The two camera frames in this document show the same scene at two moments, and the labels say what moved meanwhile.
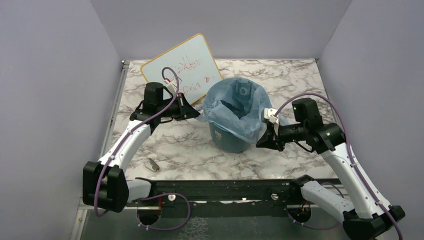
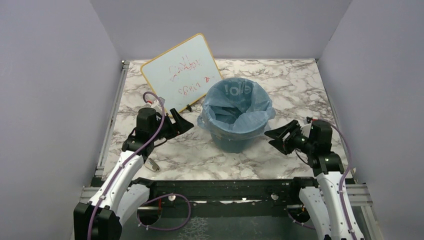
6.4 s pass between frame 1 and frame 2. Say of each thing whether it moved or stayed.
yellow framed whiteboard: stayed
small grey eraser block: stayed
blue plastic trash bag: moved
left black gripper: moved
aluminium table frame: stayed
